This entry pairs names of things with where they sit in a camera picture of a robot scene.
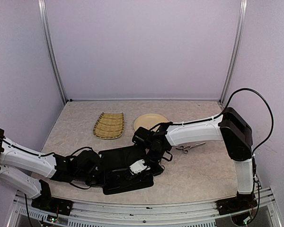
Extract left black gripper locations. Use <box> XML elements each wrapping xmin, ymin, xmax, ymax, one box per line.
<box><xmin>75</xmin><ymin>168</ymin><xmax>113</xmax><ymax>187</ymax></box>

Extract black zip tool case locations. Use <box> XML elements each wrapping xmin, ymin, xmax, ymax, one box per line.
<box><xmin>98</xmin><ymin>145</ymin><xmax>154</xmax><ymax>195</ymax></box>

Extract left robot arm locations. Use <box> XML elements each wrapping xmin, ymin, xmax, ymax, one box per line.
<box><xmin>0</xmin><ymin>129</ymin><xmax>105</xmax><ymax>210</ymax></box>

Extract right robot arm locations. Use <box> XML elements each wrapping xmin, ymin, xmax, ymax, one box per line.
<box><xmin>133</xmin><ymin>105</ymin><xmax>272</xmax><ymax>210</ymax></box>

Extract thinning silver scissors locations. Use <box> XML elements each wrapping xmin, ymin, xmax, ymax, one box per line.
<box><xmin>176</xmin><ymin>142</ymin><xmax>206</xmax><ymax>154</ymax></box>

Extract cream round plate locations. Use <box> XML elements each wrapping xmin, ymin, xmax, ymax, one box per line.
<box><xmin>133</xmin><ymin>113</ymin><xmax>169</xmax><ymax>131</ymax></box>

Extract woven bamboo tray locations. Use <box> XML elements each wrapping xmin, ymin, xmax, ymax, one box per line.
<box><xmin>93</xmin><ymin>113</ymin><xmax>124</xmax><ymax>140</ymax></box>

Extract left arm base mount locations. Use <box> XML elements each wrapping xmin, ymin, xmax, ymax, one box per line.
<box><xmin>31</xmin><ymin>197</ymin><xmax>73</xmax><ymax>216</ymax></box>

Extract aluminium front rail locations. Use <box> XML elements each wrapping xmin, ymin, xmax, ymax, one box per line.
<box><xmin>7</xmin><ymin>189</ymin><xmax>282</xmax><ymax>227</ymax></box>

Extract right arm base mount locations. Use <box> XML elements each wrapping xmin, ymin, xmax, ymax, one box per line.
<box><xmin>216</xmin><ymin>197</ymin><xmax>257</xmax><ymax>215</ymax></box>

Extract left aluminium frame post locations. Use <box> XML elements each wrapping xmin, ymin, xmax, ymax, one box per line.
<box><xmin>38</xmin><ymin>0</ymin><xmax>68</xmax><ymax>105</ymax></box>

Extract aluminium frame post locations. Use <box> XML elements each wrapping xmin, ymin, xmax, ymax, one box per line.
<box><xmin>219</xmin><ymin>0</ymin><xmax>248</xmax><ymax>105</ymax></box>
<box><xmin>38</xmin><ymin>0</ymin><xmax>68</xmax><ymax>105</ymax></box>

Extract right aluminium frame post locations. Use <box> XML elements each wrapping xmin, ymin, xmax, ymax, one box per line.
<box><xmin>219</xmin><ymin>0</ymin><xmax>248</xmax><ymax>105</ymax></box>

